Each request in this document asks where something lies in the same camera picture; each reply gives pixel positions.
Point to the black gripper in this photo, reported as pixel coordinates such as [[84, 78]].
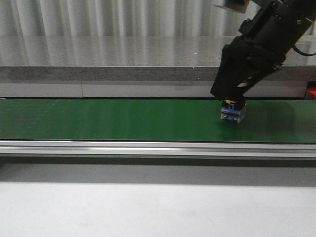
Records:
[[243, 64]]

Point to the yellow mushroom push button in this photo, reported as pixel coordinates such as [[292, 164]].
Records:
[[233, 110]]

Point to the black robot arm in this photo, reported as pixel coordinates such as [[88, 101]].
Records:
[[279, 24]]

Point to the red plastic tray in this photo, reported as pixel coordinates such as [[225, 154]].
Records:
[[311, 93]]

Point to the green conveyor belt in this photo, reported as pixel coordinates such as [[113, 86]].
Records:
[[197, 120]]

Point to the grey stone counter ledge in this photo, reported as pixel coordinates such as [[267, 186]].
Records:
[[86, 58]]

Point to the white pleated curtain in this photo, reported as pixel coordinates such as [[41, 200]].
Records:
[[120, 18]]

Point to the white panel under ledge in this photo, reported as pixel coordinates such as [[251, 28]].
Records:
[[143, 89]]

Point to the aluminium conveyor frame rail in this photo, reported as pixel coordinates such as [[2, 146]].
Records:
[[188, 149]]

